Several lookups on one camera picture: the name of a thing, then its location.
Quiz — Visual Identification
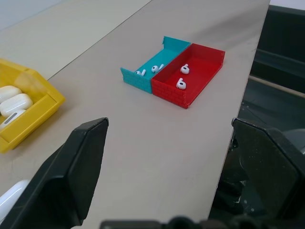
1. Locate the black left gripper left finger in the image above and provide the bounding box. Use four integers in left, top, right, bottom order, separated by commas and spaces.
0, 117, 110, 229

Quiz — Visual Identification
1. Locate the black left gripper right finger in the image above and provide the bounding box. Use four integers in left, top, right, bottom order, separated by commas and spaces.
232, 117, 305, 229

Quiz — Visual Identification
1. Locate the yellow plastic bin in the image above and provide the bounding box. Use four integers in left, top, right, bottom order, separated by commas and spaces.
0, 58, 66, 154

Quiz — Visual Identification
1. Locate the red brick-pattern tray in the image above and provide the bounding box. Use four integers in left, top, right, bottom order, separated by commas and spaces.
151, 43, 226, 110

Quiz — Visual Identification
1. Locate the teal brick-pattern tray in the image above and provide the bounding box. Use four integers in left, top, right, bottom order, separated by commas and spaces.
120, 36, 192, 94

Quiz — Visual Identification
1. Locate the dark conveyor machine frame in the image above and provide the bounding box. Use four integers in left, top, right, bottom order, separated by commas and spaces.
208, 4, 305, 229

